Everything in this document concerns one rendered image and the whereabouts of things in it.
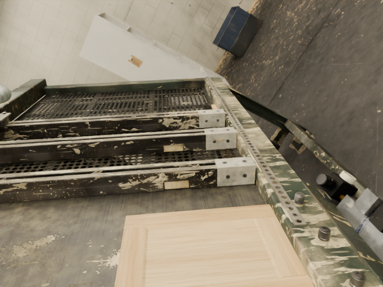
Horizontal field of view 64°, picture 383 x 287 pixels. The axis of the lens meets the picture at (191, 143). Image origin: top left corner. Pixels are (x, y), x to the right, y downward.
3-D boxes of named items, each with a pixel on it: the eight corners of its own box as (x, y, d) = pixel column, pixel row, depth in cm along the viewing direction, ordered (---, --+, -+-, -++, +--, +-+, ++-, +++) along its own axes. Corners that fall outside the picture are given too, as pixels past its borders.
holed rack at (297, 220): (306, 225, 75) (307, 224, 75) (294, 226, 75) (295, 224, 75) (209, 77, 225) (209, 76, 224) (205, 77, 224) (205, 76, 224)
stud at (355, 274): (365, 290, 58) (369, 279, 57) (353, 291, 58) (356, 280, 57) (358, 279, 60) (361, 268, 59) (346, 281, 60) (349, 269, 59)
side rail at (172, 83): (204, 95, 222) (204, 80, 217) (47, 103, 214) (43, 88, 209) (203, 92, 229) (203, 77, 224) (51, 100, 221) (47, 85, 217)
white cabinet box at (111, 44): (232, 87, 444) (95, 14, 388) (211, 121, 464) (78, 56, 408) (224, 77, 498) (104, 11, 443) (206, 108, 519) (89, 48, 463)
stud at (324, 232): (331, 242, 70) (333, 231, 69) (320, 242, 70) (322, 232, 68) (325, 234, 72) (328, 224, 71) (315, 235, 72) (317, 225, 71)
